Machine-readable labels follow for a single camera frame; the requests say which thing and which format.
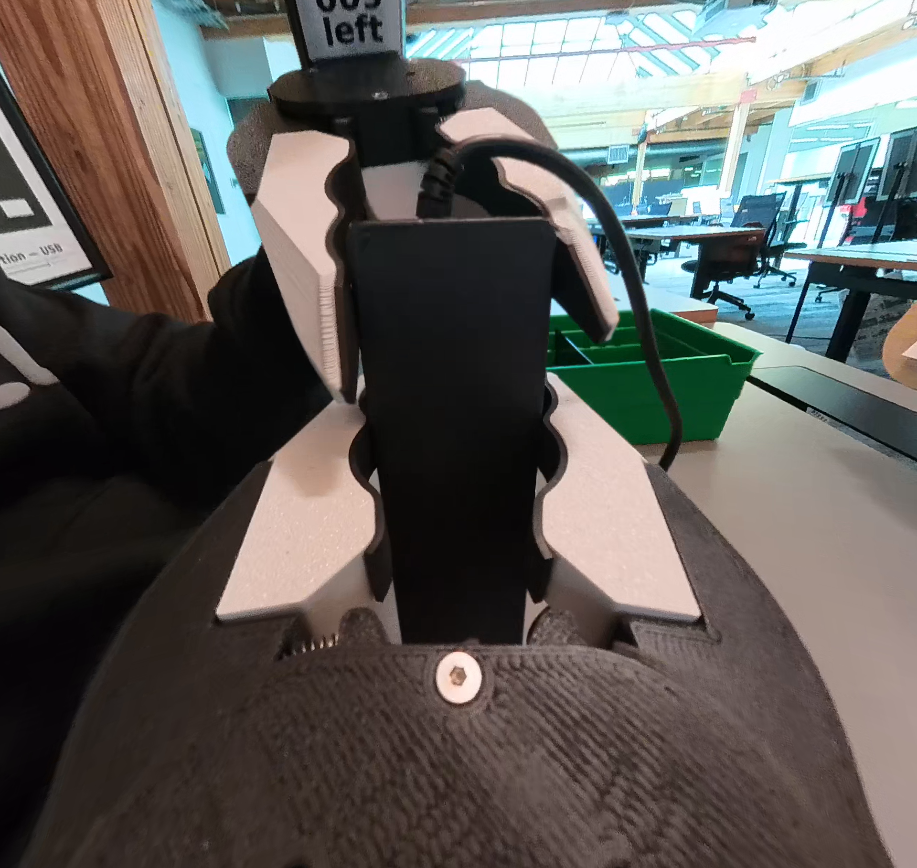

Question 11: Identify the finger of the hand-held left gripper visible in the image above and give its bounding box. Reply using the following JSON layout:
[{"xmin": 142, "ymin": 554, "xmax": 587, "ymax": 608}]
[
  {"xmin": 437, "ymin": 106, "xmax": 621, "ymax": 344},
  {"xmin": 249, "ymin": 130, "xmax": 359, "ymax": 405}
]

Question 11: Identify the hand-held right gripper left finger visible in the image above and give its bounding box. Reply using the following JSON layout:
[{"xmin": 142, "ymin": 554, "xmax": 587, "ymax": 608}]
[{"xmin": 215, "ymin": 378, "xmax": 394, "ymax": 624}]

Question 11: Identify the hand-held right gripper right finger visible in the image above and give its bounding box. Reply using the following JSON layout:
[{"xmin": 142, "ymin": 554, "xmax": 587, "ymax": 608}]
[{"xmin": 529, "ymin": 374, "xmax": 703, "ymax": 622}]

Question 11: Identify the green plastic bin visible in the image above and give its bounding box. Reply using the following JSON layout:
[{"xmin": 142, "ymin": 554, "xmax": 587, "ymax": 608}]
[{"xmin": 546, "ymin": 309, "xmax": 762, "ymax": 445}]

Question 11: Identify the black USB hub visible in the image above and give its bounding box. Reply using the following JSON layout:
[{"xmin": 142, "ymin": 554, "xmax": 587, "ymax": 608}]
[{"xmin": 347, "ymin": 217, "xmax": 556, "ymax": 645}]

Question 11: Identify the person's left forearm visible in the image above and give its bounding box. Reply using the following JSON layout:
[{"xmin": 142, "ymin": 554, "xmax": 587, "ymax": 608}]
[{"xmin": 72, "ymin": 248, "xmax": 341, "ymax": 482}]

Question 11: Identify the black bin divider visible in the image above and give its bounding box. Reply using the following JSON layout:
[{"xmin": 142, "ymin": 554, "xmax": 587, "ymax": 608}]
[{"xmin": 553, "ymin": 329, "xmax": 597, "ymax": 369}]

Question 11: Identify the wooden office desk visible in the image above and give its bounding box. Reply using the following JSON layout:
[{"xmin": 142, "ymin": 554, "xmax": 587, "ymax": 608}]
[
  {"xmin": 587, "ymin": 214, "xmax": 768, "ymax": 289},
  {"xmin": 784, "ymin": 241, "xmax": 917, "ymax": 364}
]

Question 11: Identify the black mesh office chair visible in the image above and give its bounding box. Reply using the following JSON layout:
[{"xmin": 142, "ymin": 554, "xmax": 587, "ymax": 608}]
[{"xmin": 682, "ymin": 193, "xmax": 807, "ymax": 321}]

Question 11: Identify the wooden pillar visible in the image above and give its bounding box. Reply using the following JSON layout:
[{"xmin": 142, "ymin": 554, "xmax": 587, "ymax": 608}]
[{"xmin": 0, "ymin": 0, "xmax": 232, "ymax": 324}]

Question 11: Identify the black desk panel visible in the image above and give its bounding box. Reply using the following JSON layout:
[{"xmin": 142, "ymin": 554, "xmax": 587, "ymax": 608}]
[{"xmin": 748, "ymin": 365, "xmax": 917, "ymax": 462}]

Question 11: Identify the black monitor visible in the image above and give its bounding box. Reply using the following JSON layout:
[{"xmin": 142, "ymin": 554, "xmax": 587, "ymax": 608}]
[
  {"xmin": 827, "ymin": 137, "xmax": 882, "ymax": 207},
  {"xmin": 881, "ymin": 130, "xmax": 917, "ymax": 200}
]

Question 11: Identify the framed wall poster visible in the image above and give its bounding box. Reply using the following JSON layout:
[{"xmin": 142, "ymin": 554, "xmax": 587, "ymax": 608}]
[{"xmin": 0, "ymin": 80, "xmax": 114, "ymax": 289}]

